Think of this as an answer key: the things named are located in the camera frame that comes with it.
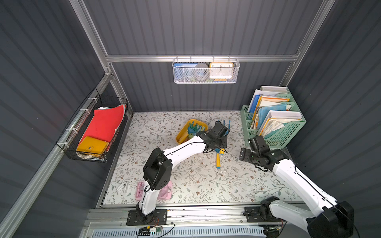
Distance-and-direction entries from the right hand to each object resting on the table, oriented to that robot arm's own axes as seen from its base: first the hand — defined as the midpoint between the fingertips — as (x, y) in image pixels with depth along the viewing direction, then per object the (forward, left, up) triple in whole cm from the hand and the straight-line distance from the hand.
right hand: (251, 156), depth 81 cm
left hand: (+8, +14, +2) cm, 16 cm away
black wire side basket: (-6, +83, +24) cm, 87 cm away
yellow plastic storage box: (+23, +40, -10) cm, 47 cm away
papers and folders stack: (+22, -12, +14) cm, 29 cm away
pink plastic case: (-17, +47, -12) cm, 52 cm away
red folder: (+7, +78, +18) cm, 80 cm away
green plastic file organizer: (+13, -21, -2) cm, 25 cm away
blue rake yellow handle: (+26, +34, -10) cm, 44 cm away
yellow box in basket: (-6, +76, +19) cm, 79 cm away
